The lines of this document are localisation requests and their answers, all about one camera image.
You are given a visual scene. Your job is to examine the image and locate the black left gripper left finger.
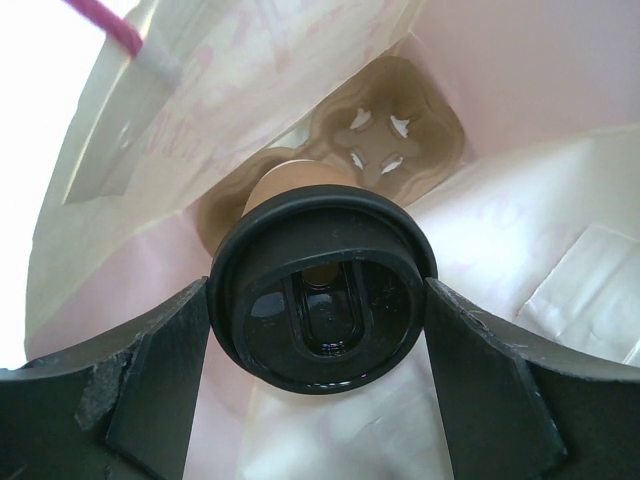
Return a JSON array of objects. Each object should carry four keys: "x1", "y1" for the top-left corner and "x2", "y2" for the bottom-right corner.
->
[{"x1": 1, "y1": 279, "x2": 209, "y2": 479}]

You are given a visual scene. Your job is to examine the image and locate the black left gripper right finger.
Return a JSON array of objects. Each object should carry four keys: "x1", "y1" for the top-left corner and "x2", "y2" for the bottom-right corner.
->
[{"x1": 425, "y1": 279, "x2": 639, "y2": 479}]

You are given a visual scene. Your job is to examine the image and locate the black cup lid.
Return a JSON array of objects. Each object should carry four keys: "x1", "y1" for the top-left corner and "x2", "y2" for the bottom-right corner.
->
[{"x1": 207, "y1": 185, "x2": 438, "y2": 395}]

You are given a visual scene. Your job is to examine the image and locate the brown paper cup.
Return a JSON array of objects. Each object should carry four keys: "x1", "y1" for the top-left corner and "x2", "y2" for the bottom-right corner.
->
[{"x1": 242, "y1": 159, "x2": 358, "y2": 215}]

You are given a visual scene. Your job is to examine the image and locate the pink paper gift bag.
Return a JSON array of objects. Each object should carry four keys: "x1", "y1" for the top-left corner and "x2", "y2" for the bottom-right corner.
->
[{"x1": 26, "y1": 1, "x2": 639, "y2": 479}]

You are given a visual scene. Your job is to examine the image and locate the single brown pulp cup carrier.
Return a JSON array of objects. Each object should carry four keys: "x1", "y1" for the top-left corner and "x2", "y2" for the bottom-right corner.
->
[{"x1": 196, "y1": 56, "x2": 465, "y2": 254}]

